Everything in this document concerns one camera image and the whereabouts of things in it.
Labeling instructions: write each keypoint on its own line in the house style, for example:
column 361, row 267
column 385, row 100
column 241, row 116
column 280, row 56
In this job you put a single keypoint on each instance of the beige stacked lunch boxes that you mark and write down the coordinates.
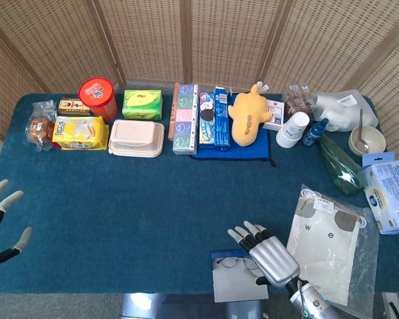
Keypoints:
column 134, row 138

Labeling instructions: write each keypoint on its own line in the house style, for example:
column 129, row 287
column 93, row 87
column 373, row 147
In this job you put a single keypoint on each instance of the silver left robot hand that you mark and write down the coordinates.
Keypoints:
column 6, row 201

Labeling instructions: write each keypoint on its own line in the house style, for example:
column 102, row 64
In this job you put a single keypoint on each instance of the blue glasses case grey lining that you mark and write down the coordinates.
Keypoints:
column 236, row 285

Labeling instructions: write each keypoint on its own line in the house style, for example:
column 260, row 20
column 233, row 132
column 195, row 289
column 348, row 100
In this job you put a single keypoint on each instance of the small blue bottle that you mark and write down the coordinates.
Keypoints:
column 314, row 133

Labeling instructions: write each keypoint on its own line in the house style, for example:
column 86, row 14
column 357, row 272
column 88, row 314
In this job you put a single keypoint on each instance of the cream tote bag in plastic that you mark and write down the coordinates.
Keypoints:
column 322, row 232

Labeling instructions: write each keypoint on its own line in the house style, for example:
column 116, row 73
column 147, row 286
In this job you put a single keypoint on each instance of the green glass bottle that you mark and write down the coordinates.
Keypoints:
column 339, row 166

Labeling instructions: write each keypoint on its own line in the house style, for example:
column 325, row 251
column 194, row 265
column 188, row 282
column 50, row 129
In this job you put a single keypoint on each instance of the light blue cookie box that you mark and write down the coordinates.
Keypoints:
column 207, row 123

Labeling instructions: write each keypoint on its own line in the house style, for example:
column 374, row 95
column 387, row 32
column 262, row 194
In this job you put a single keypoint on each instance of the green tissue box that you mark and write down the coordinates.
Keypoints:
column 141, row 104

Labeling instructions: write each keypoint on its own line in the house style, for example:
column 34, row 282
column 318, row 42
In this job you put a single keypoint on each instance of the yellow snack bag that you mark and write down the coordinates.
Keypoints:
column 79, row 133

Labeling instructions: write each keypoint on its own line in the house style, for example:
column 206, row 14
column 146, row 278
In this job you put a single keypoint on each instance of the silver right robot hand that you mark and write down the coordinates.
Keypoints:
column 274, row 259

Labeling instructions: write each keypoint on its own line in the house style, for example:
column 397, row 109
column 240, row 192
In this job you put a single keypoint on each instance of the stack of white paper cups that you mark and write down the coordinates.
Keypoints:
column 291, row 131

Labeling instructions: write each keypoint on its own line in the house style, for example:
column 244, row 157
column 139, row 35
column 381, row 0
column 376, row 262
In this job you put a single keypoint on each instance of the white item in clear bag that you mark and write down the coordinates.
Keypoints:
column 342, row 109

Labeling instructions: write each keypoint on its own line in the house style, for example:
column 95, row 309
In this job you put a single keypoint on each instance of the small yellow brown box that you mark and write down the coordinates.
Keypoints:
column 73, row 107

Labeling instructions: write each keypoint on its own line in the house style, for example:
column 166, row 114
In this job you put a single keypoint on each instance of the orange tub with red lid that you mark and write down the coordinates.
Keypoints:
column 98, row 94

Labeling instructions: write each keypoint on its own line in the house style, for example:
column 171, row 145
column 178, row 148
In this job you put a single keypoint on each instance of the metal spoon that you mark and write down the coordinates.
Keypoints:
column 360, row 129

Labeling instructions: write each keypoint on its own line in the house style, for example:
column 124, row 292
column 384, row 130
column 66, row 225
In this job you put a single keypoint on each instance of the blue folder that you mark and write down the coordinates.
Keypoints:
column 252, row 151

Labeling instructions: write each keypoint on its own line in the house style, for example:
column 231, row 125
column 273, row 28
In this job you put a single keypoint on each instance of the yellow plush toy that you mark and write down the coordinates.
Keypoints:
column 249, row 116

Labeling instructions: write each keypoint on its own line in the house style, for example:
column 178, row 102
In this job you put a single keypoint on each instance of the bread in clear wrapper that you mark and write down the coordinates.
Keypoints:
column 40, row 129

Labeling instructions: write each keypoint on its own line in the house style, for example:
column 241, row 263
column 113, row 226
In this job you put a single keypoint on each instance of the beige bowl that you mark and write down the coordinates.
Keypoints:
column 374, row 138

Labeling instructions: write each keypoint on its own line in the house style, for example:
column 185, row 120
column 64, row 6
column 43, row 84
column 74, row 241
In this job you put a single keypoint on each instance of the small white box red label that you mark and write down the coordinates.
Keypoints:
column 276, row 114

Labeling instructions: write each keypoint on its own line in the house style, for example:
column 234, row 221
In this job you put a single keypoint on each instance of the wet wipes pack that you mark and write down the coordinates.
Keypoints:
column 392, row 189

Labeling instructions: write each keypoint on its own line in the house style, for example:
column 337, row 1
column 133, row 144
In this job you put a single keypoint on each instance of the wicker folding screen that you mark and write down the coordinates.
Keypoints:
column 146, row 40

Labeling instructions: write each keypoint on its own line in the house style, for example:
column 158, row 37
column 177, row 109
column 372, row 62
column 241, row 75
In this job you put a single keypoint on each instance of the dark blue cookie box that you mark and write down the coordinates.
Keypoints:
column 222, row 126

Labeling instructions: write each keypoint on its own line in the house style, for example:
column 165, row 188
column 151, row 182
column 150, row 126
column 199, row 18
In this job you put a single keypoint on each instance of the pastel tissue multipack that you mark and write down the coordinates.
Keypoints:
column 184, row 119

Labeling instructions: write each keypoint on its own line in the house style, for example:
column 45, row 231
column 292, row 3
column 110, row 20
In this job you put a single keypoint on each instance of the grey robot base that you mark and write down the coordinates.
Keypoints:
column 173, row 307

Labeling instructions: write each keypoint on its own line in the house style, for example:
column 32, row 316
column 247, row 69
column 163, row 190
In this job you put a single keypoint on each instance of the thin-framed eyeglasses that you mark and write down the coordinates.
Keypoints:
column 231, row 262

